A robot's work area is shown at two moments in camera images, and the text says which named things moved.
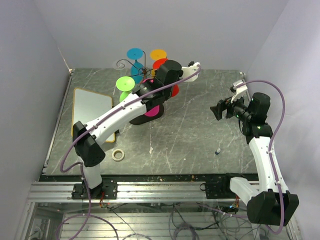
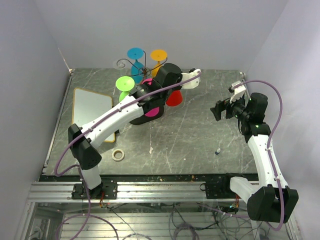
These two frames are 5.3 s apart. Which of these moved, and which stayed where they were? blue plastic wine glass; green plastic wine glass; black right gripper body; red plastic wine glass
Moved: red plastic wine glass
Stayed: green plastic wine glass; black right gripper body; blue plastic wine glass
